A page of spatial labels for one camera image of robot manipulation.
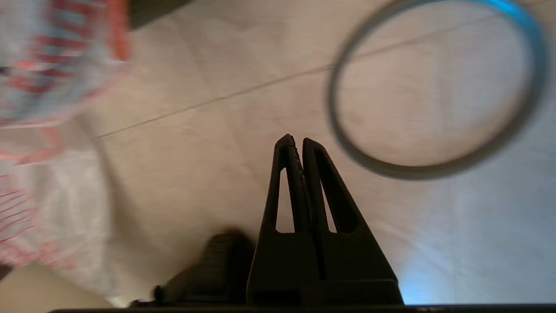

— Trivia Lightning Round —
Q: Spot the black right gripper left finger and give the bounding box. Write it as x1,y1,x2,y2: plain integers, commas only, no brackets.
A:
246,134,323,306

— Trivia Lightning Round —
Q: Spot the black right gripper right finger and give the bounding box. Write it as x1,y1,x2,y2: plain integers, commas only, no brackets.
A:
302,137,404,305

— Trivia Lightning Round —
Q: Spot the grey bin retaining ring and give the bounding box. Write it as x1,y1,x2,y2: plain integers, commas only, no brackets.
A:
327,0,549,181

